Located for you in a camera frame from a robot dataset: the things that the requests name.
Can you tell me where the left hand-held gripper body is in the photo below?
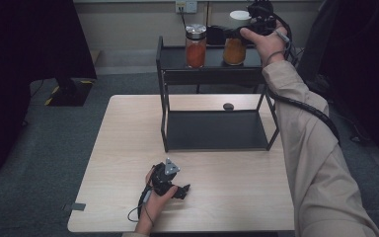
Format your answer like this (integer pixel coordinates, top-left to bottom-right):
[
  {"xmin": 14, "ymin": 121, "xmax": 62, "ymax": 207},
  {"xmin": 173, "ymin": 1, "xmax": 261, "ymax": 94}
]
[{"xmin": 150, "ymin": 157, "xmax": 182, "ymax": 196}]

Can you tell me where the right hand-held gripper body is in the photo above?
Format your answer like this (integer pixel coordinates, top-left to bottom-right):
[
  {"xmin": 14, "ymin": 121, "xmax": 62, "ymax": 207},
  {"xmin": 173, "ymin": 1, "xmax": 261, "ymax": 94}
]
[{"xmin": 243, "ymin": 0, "xmax": 278, "ymax": 38}]

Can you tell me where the glass jar of orange powder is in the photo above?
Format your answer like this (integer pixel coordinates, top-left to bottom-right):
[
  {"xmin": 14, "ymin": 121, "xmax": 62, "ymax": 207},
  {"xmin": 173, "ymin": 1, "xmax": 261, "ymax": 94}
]
[{"xmin": 222, "ymin": 37, "xmax": 247, "ymax": 66}]

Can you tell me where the glass jar of red powder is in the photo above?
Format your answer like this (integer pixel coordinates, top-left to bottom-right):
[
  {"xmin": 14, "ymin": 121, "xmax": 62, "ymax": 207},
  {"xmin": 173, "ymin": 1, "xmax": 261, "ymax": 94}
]
[{"xmin": 185, "ymin": 23, "xmax": 208, "ymax": 69}]

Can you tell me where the black two-tier metal shelf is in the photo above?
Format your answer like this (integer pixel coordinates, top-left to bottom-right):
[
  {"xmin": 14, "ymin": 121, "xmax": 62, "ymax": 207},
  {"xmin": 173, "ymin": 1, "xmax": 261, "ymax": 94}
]
[{"xmin": 155, "ymin": 35, "xmax": 280, "ymax": 153}]

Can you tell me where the person's left hand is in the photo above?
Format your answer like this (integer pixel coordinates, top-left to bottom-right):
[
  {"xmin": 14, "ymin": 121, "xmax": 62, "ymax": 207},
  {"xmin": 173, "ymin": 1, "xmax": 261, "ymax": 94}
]
[{"xmin": 134, "ymin": 166, "xmax": 180, "ymax": 236}]

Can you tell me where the person's right hand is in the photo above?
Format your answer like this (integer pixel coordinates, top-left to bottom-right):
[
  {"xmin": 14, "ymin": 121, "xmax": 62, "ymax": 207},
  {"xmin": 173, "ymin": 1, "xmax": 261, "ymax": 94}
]
[{"xmin": 239, "ymin": 19, "xmax": 289, "ymax": 67}]

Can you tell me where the white-topped round container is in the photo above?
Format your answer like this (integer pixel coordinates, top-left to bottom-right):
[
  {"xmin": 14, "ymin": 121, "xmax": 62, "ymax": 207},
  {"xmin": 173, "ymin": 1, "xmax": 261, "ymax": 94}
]
[{"xmin": 229, "ymin": 9, "xmax": 253, "ymax": 32}]

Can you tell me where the grey tape strip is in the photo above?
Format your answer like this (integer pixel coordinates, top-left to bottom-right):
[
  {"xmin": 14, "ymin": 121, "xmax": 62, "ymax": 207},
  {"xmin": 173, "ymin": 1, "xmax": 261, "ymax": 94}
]
[{"xmin": 62, "ymin": 201, "xmax": 87, "ymax": 212}]

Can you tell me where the dark curtain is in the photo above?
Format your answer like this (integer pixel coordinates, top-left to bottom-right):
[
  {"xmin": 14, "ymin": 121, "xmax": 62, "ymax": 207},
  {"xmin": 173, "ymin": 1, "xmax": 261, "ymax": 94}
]
[{"xmin": 296, "ymin": 0, "xmax": 379, "ymax": 157}]

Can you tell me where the black stand base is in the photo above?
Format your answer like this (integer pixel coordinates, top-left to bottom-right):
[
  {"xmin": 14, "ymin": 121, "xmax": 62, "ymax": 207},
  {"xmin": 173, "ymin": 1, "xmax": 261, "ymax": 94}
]
[{"xmin": 43, "ymin": 77, "xmax": 95, "ymax": 108}]

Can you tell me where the black curtain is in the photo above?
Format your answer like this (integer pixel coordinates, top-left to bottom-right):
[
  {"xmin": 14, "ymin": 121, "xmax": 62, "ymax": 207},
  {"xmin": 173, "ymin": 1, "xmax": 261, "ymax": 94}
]
[{"xmin": 0, "ymin": 0, "xmax": 98, "ymax": 181}]

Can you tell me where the left hand-held gripper cable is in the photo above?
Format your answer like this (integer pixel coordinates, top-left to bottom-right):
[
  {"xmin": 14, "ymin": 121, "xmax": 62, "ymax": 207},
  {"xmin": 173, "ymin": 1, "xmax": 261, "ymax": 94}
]
[{"xmin": 126, "ymin": 187, "xmax": 155, "ymax": 228}]

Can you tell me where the hand-held gripper cable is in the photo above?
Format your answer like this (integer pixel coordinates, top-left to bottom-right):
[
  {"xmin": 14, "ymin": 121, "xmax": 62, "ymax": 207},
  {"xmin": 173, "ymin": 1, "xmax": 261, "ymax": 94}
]
[
  {"xmin": 126, "ymin": 187, "xmax": 155, "ymax": 228},
  {"xmin": 265, "ymin": 12, "xmax": 341, "ymax": 146}
]

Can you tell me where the white wall outlet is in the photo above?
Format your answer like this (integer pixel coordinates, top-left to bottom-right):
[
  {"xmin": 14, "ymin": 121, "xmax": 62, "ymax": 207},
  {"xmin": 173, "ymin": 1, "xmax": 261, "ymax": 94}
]
[{"xmin": 175, "ymin": 0, "xmax": 198, "ymax": 15}]

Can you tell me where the black plug and cable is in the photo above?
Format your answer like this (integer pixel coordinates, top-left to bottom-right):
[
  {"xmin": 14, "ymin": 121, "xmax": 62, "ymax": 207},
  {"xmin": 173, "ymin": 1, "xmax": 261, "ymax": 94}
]
[{"xmin": 177, "ymin": 4, "xmax": 189, "ymax": 32}]

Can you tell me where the right hand-held gripper cable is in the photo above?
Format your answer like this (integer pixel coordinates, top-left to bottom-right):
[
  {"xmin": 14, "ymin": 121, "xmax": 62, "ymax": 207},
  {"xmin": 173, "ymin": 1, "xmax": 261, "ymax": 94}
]
[{"xmin": 265, "ymin": 12, "xmax": 341, "ymax": 146}]

